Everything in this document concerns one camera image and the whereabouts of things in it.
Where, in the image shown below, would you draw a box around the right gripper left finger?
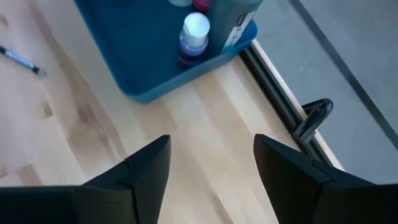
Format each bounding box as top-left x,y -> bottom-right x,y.
0,134 -> 172,224

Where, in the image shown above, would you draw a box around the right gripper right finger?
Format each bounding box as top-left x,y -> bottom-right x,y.
252,133 -> 398,224

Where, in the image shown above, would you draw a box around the purple paint bottle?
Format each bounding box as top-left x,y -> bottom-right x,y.
177,12 -> 211,71

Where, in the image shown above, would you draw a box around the tall slate teal bottle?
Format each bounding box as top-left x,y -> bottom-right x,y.
206,0 -> 264,57

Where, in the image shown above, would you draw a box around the crimson paint bottle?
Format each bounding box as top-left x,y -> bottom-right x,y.
191,0 -> 211,14

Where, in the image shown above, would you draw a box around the teal plastic bin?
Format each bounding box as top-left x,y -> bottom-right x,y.
73,0 -> 259,104

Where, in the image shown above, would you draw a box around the black brush silver ferrule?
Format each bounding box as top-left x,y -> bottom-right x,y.
0,45 -> 46,78

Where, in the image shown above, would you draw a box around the black frame clamp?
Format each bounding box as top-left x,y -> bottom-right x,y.
292,98 -> 334,144

